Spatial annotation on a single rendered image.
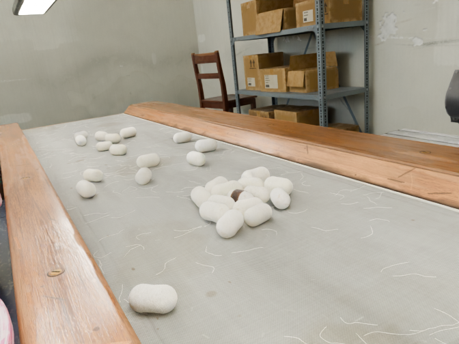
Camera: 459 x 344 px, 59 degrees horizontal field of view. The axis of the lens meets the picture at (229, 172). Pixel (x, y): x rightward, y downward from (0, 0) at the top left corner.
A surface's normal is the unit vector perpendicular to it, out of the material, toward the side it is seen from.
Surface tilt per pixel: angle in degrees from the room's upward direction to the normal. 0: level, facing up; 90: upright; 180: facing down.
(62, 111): 90
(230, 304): 0
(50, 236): 0
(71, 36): 90
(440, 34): 89
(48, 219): 0
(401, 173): 45
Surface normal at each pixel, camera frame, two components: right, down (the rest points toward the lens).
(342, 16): 0.48, 0.20
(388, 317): -0.10, -0.95
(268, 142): -0.68, -0.51
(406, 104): -0.86, 0.23
